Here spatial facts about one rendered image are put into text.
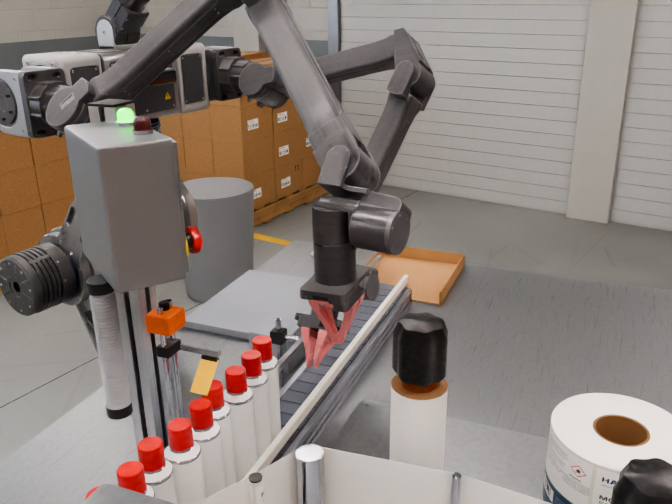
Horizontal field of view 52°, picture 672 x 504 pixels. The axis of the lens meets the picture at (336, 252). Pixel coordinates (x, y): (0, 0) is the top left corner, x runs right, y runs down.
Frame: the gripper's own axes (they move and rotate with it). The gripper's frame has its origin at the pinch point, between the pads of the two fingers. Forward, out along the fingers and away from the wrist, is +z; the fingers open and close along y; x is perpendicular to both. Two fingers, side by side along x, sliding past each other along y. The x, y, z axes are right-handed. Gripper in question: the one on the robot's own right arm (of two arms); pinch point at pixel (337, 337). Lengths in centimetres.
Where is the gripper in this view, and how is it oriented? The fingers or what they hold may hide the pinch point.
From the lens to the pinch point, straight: 96.9
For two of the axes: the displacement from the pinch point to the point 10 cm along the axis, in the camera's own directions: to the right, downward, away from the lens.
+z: 0.3, 9.3, 3.6
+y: 3.7, -3.5, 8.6
